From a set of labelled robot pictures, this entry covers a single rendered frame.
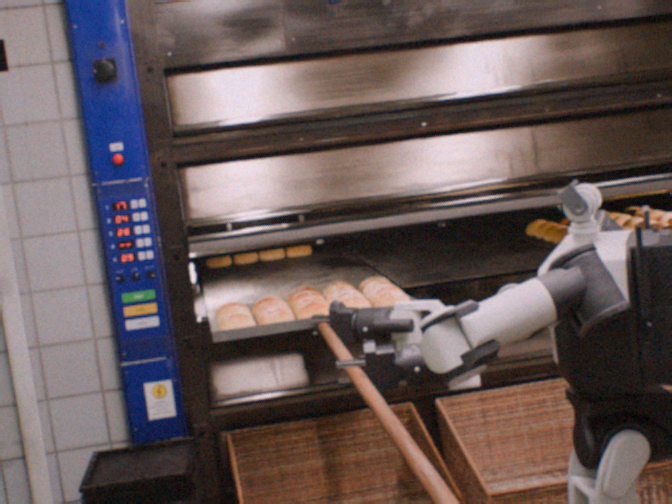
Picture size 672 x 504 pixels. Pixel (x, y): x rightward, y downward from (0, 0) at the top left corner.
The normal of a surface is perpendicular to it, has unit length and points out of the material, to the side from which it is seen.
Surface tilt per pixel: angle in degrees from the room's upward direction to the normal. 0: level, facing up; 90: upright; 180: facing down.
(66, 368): 90
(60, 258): 90
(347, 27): 90
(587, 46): 70
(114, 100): 90
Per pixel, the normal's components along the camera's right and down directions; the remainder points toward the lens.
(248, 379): 0.11, -0.22
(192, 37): 0.16, 0.12
